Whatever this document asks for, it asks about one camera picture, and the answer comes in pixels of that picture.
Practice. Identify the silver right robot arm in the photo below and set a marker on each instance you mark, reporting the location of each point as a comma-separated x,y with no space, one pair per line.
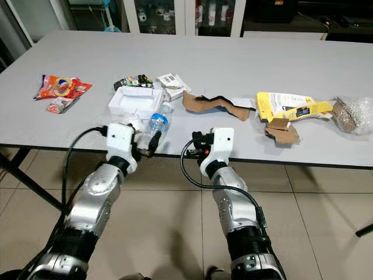
239,213

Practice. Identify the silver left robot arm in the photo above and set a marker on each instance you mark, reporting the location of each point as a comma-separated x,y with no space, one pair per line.
96,195

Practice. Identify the clear plastic water bottle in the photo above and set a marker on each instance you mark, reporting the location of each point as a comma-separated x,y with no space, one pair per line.
158,122

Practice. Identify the long torn brown cardboard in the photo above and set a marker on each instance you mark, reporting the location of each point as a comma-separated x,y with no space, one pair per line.
213,105

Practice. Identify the white foam tray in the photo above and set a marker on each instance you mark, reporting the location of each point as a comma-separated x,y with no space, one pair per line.
135,100

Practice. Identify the white labelled paper packet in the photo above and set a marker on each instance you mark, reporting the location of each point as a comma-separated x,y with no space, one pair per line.
173,84

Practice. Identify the grey table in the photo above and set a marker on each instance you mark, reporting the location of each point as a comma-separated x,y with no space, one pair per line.
239,64

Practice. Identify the small crumpled brown cardboard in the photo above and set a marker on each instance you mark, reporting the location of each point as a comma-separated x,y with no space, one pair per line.
284,131

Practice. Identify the small red white wrapper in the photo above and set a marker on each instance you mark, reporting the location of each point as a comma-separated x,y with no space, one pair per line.
59,105

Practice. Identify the yellow white product package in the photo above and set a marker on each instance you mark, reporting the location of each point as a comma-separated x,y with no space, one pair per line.
288,105

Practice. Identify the orange snack packet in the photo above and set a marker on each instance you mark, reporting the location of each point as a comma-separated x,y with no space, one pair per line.
63,86

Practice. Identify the black table leg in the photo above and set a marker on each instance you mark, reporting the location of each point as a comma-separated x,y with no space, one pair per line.
35,184
365,230

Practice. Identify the white glass door cabinet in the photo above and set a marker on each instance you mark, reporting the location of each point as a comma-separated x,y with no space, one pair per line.
189,16

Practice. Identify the dark robot right foot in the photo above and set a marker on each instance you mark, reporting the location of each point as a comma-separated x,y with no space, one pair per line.
216,274

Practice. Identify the dark robot foot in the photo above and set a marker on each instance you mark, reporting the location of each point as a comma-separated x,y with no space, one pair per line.
16,276
216,274

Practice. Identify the blue plastic stand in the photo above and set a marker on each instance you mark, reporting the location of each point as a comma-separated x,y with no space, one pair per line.
109,14

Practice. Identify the black low cabinet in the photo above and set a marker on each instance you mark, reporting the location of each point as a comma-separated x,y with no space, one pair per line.
309,11

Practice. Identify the dark robot left foot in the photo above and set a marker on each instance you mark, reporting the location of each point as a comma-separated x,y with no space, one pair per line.
16,276

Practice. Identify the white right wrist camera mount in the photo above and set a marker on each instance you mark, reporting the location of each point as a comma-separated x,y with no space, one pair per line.
218,146

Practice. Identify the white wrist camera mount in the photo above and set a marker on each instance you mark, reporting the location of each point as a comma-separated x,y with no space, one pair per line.
121,143
218,146

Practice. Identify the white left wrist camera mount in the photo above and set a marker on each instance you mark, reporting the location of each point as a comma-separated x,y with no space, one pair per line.
121,143

